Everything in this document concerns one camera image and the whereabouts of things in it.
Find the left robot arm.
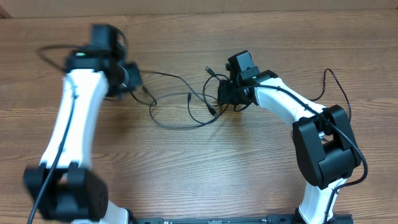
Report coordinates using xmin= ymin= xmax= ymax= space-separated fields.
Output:
xmin=24 ymin=24 xmax=142 ymax=223

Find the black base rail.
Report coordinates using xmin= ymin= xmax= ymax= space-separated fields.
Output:
xmin=124 ymin=213 xmax=354 ymax=224

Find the black glossy USB cable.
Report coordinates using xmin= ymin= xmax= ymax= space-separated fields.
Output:
xmin=127 ymin=65 xmax=231 ymax=131

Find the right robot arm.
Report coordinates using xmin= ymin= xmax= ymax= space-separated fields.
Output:
xmin=218 ymin=50 xmax=368 ymax=223

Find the black braided USB-C cable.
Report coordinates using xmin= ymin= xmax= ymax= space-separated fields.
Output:
xmin=309 ymin=68 xmax=353 ymax=144

